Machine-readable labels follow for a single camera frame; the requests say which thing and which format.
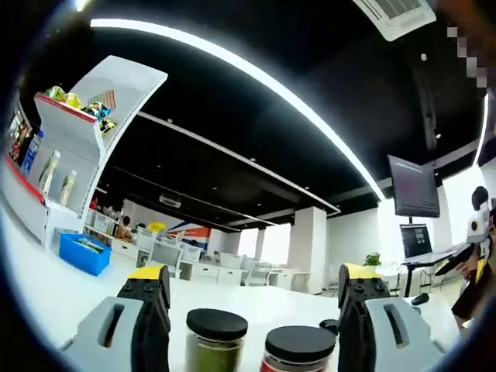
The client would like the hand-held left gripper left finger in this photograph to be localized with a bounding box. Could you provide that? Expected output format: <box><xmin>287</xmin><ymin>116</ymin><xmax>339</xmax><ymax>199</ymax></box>
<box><xmin>60</xmin><ymin>264</ymin><xmax>172</xmax><ymax>372</ymax></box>

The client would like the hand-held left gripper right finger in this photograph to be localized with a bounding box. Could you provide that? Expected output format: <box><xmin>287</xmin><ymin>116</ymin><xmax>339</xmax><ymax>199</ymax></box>
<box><xmin>336</xmin><ymin>263</ymin><xmax>446</xmax><ymax>372</ymax></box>

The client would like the red-label ingredient jar black lid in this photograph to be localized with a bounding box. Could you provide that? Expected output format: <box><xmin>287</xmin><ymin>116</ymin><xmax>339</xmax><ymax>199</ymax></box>
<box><xmin>261</xmin><ymin>325</ymin><xmax>337</xmax><ymax>372</ymax></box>

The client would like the green ingredient jar black lid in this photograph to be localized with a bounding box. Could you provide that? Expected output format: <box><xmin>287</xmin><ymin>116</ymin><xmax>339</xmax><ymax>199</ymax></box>
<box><xmin>184</xmin><ymin>308</ymin><xmax>249</xmax><ymax>372</ymax></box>

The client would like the hanging dark monitor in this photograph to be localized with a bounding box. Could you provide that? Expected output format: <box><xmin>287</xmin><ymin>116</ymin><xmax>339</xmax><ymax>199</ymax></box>
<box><xmin>387</xmin><ymin>153</ymin><xmax>442</xmax><ymax>219</ymax></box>

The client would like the white table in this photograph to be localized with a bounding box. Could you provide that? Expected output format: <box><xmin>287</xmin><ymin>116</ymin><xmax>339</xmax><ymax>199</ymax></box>
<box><xmin>0</xmin><ymin>201</ymin><xmax>472</xmax><ymax>372</ymax></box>

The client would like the blue plastic bin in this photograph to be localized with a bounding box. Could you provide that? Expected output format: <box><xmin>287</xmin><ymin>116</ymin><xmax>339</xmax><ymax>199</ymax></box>
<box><xmin>58</xmin><ymin>232</ymin><xmax>113</xmax><ymax>277</ymax></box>

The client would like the white mesh office chair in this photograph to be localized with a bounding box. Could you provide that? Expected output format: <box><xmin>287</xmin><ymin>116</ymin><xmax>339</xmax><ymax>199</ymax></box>
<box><xmin>149</xmin><ymin>242</ymin><xmax>183</xmax><ymax>278</ymax></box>

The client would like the white green drink bottle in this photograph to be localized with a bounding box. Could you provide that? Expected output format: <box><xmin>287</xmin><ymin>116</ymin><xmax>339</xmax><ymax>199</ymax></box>
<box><xmin>37</xmin><ymin>150</ymin><xmax>62</xmax><ymax>197</ymax></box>

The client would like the blue drink bottle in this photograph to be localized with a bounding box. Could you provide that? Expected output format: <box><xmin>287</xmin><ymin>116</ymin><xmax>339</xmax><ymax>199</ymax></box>
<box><xmin>21</xmin><ymin>131</ymin><xmax>44</xmax><ymax>175</ymax></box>

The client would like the dark red packet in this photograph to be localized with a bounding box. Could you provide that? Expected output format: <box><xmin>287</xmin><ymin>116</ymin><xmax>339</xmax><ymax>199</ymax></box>
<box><xmin>5</xmin><ymin>112</ymin><xmax>32</xmax><ymax>164</ymax></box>

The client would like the large ceiling air conditioner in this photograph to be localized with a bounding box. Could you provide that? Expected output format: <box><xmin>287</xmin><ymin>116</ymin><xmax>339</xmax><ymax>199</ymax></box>
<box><xmin>354</xmin><ymin>0</ymin><xmax>437</xmax><ymax>42</ymax></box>

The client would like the blue snack packet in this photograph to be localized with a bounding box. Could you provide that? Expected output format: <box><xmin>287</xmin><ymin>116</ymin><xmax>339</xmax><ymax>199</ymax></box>
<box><xmin>85</xmin><ymin>101</ymin><xmax>112</xmax><ymax>117</ymax></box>

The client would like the striped colour card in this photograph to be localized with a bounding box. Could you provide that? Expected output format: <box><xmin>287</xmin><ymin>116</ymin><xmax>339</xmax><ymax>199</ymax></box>
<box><xmin>89</xmin><ymin>89</ymin><xmax>117</xmax><ymax>108</ymax></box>

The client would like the white display shelf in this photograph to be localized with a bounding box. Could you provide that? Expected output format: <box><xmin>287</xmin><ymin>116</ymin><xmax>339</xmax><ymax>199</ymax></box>
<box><xmin>0</xmin><ymin>54</ymin><xmax>169</xmax><ymax>251</ymax></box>

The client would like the curved ceiling light strip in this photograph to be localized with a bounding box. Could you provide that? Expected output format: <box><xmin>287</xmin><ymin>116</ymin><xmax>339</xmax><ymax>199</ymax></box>
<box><xmin>89</xmin><ymin>18</ymin><xmax>387</xmax><ymax>202</ymax></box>

